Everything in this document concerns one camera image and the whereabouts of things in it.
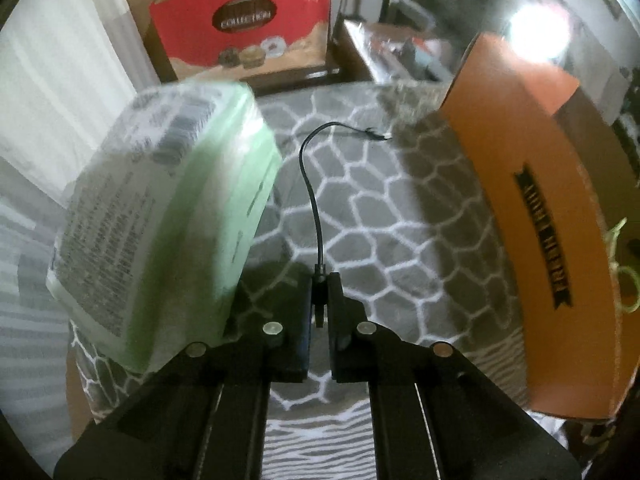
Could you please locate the light green wipes pack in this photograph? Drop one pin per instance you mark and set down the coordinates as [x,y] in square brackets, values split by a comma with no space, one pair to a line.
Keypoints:
[160,222]

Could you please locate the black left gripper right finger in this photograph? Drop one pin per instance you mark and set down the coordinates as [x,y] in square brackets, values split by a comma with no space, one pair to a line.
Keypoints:
[435,415]

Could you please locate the orange cardboard fruit box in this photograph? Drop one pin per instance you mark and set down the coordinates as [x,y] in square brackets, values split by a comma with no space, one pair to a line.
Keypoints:
[566,203]

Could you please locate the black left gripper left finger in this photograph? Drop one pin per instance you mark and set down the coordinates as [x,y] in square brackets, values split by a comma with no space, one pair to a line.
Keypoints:
[204,414]

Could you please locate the grey patterned blanket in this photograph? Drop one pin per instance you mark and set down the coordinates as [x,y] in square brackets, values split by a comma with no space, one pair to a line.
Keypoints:
[373,186]

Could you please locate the red collection gift bag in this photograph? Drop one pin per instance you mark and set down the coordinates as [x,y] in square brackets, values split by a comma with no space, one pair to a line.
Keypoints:
[239,39]

